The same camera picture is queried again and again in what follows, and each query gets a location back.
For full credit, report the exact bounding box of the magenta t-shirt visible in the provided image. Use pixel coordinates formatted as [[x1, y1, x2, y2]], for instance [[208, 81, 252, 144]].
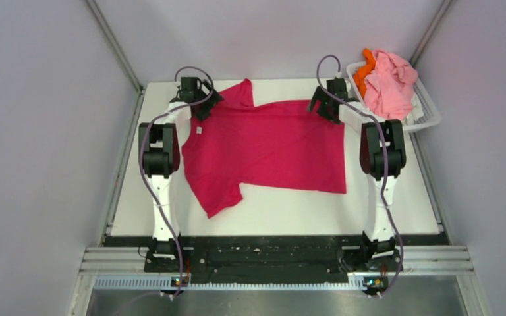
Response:
[[181, 80, 347, 218]]

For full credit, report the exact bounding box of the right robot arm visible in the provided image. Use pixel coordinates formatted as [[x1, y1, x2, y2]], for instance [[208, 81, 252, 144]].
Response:
[[308, 78, 407, 273]]

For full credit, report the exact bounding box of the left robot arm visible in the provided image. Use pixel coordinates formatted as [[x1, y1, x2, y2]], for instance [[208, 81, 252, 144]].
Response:
[[138, 76, 223, 276]]

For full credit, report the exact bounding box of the orange t-shirt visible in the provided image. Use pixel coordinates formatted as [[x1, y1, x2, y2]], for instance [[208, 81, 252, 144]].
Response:
[[353, 48, 376, 98]]

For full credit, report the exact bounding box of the light pink t-shirt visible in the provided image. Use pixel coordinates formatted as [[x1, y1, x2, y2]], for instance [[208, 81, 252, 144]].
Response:
[[363, 50, 418, 125]]

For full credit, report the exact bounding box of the white plastic basket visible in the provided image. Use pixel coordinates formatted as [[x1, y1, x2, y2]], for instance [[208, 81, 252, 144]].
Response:
[[345, 61, 441, 139]]

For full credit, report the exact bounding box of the aluminium frame profile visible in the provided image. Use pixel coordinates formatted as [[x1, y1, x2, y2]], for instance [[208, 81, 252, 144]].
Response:
[[79, 247, 146, 275]]

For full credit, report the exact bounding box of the grey slotted cable duct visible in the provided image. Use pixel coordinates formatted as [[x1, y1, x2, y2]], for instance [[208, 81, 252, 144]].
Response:
[[94, 275, 384, 291]]

